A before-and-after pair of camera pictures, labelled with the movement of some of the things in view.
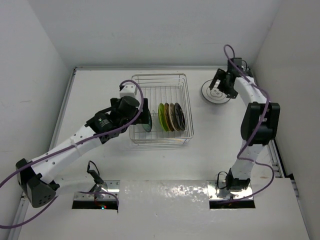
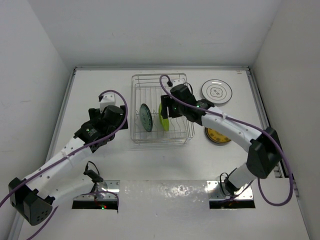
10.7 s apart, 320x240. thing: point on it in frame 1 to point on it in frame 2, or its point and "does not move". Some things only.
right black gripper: x=220 y=74 to x=166 y=101
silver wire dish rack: x=169 y=102 does not move
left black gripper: x=143 y=118 to x=94 y=113
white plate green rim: x=215 y=95 does not move
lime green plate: x=162 y=116 does not move
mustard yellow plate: x=167 y=114 to x=216 y=137
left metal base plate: x=112 y=187 does not move
